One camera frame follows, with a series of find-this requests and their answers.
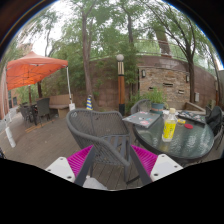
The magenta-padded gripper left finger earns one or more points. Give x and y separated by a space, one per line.
80 160

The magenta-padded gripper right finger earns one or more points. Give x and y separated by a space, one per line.
145 159

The clear bottle with yellow label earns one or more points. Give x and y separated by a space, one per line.
169 128

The grey wicker chair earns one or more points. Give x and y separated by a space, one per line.
96 128
140 106

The silver laptop with stickers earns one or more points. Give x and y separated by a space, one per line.
141 119

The small yellow card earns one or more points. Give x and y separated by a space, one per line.
181 121

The flat round red coaster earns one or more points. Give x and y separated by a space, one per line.
188 126

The blue yellow striped cone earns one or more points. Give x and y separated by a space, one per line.
89 103

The wooden bench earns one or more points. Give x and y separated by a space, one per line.
60 103

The green plant in teal pot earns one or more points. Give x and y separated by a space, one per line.
156 98

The black laptop with stickers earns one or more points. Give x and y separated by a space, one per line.
191 117

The group of dark patio chairs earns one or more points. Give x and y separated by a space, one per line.
41 108

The black jacket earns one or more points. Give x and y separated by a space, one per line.
214 120

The orange canopy tent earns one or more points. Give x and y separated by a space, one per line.
31 68

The wooden lamp post with globe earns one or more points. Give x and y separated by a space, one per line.
121 86

